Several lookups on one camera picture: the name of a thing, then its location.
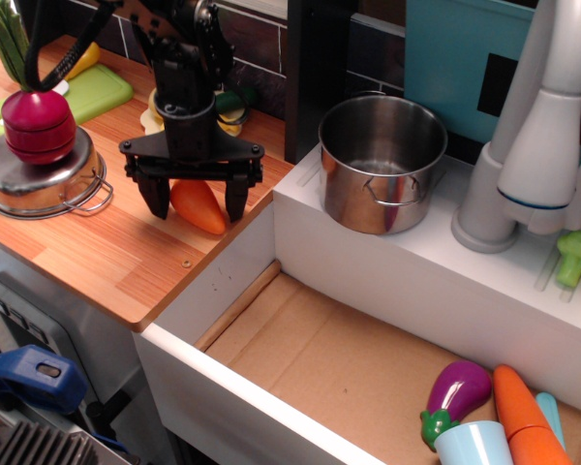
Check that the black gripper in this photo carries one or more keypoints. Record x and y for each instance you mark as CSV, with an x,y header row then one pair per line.
x,y
192,145

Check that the small orange toy carrot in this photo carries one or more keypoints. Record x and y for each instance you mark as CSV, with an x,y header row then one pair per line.
x,y
194,201

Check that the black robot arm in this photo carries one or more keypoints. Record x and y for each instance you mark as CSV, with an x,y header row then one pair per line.
x,y
183,43

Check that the steel pot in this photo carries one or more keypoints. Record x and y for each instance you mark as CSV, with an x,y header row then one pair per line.
x,y
378,163

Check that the large orange toy carrot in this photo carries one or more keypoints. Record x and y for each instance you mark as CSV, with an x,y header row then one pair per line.
x,y
528,434

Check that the cream toy plate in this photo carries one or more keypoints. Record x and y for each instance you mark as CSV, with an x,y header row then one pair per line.
x,y
231,122

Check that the green toy cucumber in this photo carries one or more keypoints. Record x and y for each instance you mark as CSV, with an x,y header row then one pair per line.
x,y
229,100

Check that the yellow toy potato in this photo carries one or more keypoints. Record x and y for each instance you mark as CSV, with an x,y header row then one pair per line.
x,y
152,106

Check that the green cutting board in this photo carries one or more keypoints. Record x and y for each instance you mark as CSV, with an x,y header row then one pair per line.
x,y
96,91

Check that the red toy radish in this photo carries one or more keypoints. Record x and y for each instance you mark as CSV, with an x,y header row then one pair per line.
x,y
39,127

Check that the upside-down steel bowl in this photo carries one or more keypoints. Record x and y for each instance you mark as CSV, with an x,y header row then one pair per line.
x,y
76,183

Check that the white toy sink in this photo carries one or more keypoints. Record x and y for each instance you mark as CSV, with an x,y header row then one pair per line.
x,y
306,343

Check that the blue clamp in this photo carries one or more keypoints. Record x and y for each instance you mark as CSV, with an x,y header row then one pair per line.
x,y
42,379

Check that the purple toy eggplant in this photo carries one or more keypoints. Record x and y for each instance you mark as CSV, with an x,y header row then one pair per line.
x,y
461,388

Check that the grey toy faucet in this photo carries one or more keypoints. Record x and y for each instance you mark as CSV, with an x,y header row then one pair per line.
x,y
529,173

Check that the light blue toy cup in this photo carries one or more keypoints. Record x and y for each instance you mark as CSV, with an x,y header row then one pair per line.
x,y
474,443

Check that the green toy broccoli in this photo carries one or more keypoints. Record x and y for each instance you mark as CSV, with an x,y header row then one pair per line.
x,y
569,246

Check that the light blue toy utensil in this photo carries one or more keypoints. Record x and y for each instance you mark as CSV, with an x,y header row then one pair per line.
x,y
548,405

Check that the yellow-handled toy knife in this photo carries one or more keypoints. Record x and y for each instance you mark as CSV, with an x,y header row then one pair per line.
x,y
87,60

